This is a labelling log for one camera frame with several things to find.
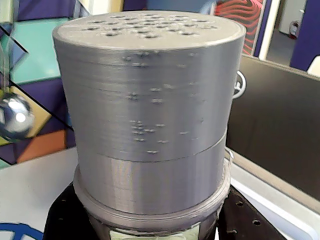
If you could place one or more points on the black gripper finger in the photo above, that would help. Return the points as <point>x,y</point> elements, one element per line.
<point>62,220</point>
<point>245,220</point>

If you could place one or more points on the gray salt shaker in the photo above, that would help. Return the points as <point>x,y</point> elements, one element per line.
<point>150,100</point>

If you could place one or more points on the black Dell monitor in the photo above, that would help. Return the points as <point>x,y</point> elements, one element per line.
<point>275,125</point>

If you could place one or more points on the steel ladle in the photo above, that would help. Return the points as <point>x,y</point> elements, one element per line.
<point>15,120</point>

